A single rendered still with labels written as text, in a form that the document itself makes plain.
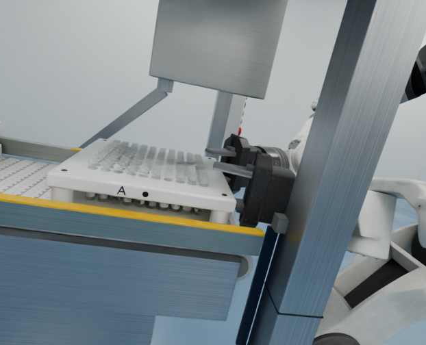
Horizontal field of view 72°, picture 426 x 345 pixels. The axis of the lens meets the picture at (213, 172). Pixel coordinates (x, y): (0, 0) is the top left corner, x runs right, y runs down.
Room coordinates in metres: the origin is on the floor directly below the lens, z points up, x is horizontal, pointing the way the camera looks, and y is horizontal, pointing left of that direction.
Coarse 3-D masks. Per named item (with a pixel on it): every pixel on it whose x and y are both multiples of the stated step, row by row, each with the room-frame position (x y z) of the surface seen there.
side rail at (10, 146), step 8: (0, 136) 0.56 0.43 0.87; (8, 144) 0.55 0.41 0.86; (16, 144) 0.55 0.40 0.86; (24, 144) 0.56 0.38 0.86; (32, 144) 0.56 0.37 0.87; (40, 144) 0.56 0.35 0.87; (48, 144) 0.57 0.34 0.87; (8, 152) 0.55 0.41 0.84; (16, 152) 0.55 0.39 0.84; (24, 152) 0.56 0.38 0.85; (32, 152) 0.56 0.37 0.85; (40, 152) 0.56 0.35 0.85; (48, 152) 0.56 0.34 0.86; (56, 152) 0.57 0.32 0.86; (64, 152) 0.57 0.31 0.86; (72, 152) 0.57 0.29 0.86; (48, 160) 0.56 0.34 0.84; (56, 160) 0.57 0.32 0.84; (64, 160) 0.57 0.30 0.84
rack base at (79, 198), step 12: (84, 192) 0.40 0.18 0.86; (84, 204) 0.36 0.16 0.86; (96, 204) 0.37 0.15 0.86; (108, 204) 0.38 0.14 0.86; (120, 204) 0.39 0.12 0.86; (132, 204) 0.39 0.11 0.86; (144, 204) 0.40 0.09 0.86; (156, 204) 0.41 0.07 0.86; (168, 204) 0.42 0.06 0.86; (180, 216) 0.39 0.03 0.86; (192, 216) 0.39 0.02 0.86; (204, 216) 0.40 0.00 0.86
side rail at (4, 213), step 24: (0, 216) 0.31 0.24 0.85; (24, 216) 0.31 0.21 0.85; (48, 216) 0.31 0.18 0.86; (72, 216) 0.32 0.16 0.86; (96, 216) 0.32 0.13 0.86; (144, 240) 0.33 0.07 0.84; (168, 240) 0.34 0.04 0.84; (192, 240) 0.34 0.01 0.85; (216, 240) 0.35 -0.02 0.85; (240, 240) 0.35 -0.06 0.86
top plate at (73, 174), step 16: (96, 144) 0.51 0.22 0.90; (80, 160) 0.41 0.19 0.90; (144, 160) 0.48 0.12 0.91; (176, 160) 0.52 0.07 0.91; (208, 160) 0.58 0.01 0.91; (48, 176) 0.33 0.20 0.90; (64, 176) 0.34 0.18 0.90; (80, 176) 0.34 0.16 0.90; (96, 176) 0.35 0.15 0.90; (112, 176) 0.37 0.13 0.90; (128, 176) 0.38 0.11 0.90; (160, 176) 0.41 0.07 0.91; (208, 176) 0.46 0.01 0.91; (224, 176) 0.49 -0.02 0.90; (96, 192) 0.34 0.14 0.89; (112, 192) 0.35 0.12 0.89; (128, 192) 0.35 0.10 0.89; (144, 192) 0.35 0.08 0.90; (160, 192) 0.36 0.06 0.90; (176, 192) 0.36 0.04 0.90; (192, 192) 0.37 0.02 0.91; (208, 192) 0.38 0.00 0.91; (224, 192) 0.40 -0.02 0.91; (208, 208) 0.37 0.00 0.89; (224, 208) 0.37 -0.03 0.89
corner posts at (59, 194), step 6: (54, 192) 0.34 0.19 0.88; (60, 192) 0.34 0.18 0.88; (66, 192) 0.34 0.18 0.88; (72, 192) 0.35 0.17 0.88; (54, 198) 0.34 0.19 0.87; (60, 198) 0.34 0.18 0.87; (66, 198) 0.34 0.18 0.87; (72, 198) 0.35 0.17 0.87; (210, 216) 0.38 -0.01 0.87; (216, 216) 0.37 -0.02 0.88; (222, 216) 0.37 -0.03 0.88; (228, 216) 0.38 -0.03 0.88; (216, 222) 0.37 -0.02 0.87; (222, 222) 0.37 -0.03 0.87
